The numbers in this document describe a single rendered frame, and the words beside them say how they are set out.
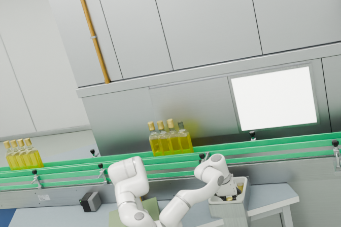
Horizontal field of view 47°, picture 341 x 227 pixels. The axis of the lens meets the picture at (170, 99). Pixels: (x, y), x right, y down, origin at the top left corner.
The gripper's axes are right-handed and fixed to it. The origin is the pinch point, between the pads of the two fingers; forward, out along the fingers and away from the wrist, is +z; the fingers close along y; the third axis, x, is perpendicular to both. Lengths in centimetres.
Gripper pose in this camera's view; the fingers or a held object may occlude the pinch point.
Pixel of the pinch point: (229, 200)
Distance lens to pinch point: 201.8
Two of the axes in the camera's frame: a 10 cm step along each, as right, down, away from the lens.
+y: -9.4, 1.5, 3.1
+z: 3.0, 8.0, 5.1
